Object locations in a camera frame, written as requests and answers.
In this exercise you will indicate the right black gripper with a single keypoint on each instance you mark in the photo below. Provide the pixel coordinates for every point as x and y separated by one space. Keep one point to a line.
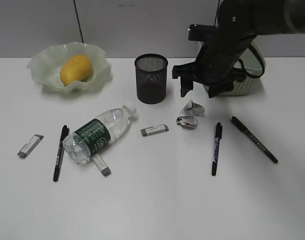
213 66

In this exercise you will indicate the waste paper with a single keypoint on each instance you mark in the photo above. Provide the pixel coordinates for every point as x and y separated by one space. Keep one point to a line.
188 116

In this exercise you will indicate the black marker pen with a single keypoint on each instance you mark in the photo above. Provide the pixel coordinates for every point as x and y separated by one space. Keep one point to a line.
60 153
217 139
253 138

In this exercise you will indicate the clear plastic water bottle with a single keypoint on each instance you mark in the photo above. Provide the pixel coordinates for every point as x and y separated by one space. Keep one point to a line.
106 128

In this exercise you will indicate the yellow mango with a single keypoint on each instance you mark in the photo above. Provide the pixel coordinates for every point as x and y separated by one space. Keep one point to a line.
77 68

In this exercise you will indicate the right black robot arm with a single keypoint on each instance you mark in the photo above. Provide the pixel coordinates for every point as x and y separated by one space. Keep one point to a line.
252 18

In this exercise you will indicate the black mesh pen holder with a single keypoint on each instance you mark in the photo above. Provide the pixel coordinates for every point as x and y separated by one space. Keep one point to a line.
151 78

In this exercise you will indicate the green plastic basket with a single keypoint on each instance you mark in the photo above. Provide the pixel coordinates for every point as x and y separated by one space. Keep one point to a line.
253 65

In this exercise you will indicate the centre grey white eraser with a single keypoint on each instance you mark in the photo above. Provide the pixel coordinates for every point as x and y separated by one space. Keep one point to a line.
152 130

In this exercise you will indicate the grey white eraser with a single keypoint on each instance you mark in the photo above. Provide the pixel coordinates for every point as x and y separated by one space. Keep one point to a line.
30 145
152 130
101 165

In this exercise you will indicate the lower grey white eraser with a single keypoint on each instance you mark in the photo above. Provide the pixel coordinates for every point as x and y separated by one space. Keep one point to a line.
101 165

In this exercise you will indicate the green wavy glass plate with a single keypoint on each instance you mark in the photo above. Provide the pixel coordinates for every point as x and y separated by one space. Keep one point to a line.
46 66

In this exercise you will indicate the left grey white eraser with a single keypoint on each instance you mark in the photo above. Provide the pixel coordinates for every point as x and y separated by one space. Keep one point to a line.
30 145

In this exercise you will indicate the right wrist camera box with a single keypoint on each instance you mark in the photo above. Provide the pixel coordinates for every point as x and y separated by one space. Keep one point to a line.
200 33

